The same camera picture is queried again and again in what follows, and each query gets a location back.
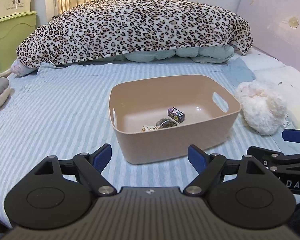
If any small dark patterned box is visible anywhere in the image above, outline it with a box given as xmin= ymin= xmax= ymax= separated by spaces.
xmin=167 ymin=107 xmax=185 ymax=124

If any green candy bag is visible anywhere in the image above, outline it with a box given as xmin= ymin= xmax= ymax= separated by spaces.
xmin=155 ymin=118 xmax=177 ymax=129

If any sunflower print fabric scrunchie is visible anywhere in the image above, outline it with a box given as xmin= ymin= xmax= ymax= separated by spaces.
xmin=141 ymin=125 xmax=158 ymax=132

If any white fluffy plush toy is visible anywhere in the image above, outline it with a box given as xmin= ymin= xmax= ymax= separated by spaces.
xmin=235 ymin=80 xmax=287 ymax=135

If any pink headboard panel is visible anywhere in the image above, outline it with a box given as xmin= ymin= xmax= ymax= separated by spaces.
xmin=237 ymin=0 xmax=300 ymax=72

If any beige plastic storage bin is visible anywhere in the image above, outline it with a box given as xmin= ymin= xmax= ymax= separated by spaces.
xmin=108 ymin=75 xmax=241 ymax=165

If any teal quilted comforter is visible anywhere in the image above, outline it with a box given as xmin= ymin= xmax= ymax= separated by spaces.
xmin=96 ymin=45 xmax=235 ymax=63

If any green wooden cabinet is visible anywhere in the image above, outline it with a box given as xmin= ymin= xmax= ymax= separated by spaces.
xmin=0 ymin=11 xmax=37 ymax=77

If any leopard print blanket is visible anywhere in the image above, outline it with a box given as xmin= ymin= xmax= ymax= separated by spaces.
xmin=16 ymin=0 xmax=253 ymax=69

